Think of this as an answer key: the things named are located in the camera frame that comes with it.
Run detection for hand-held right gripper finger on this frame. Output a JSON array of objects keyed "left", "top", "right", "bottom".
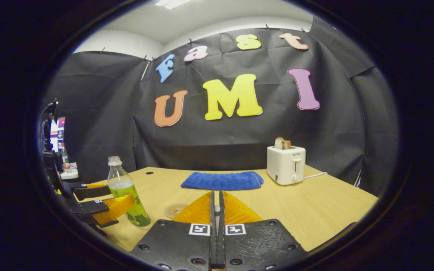
[
  {"left": 218, "top": 190, "right": 309, "bottom": 271},
  {"left": 130, "top": 190, "right": 218, "bottom": 271}
]

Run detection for green label water bottle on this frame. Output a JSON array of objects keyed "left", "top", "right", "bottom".
[{"left": 107, "top": 156, "right": 152, "bottom": 230}]

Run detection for round tan coaster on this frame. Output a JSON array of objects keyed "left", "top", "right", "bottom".
[{"left": 164, "top": 203, "right": 190, "bottom": 220}]

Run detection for red label plastic bottle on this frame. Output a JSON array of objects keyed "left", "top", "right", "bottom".
[{"left": 60, "top": 143, "right": 71, "bottom": 171}]

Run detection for white flat object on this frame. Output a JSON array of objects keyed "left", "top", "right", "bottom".
[{"left": 60, "top": 162, "right": 79, "bottom": 180}]

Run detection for computer monitor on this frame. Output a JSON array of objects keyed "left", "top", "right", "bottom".
[{"left": 50, "top": 117, "right": 66, "bottom": 152}]

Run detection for blue folded towel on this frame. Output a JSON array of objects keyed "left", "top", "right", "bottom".
[{"left": 180, "top": 171, "right": 264, "bottom": 191}]

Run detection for white toaster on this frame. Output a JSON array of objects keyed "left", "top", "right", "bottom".
[{"left": 266, "top": 145, "right": 307, "bottom": 186}]

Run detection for toast slice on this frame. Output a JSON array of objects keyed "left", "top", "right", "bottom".
[{"left": 274, "top": 137, "right": 292, "bottom": 151}]

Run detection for black backdrop cloth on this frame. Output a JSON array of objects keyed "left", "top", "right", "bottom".
[{"left": 41, "top": 16, "right": 400, "bottom": 199}]

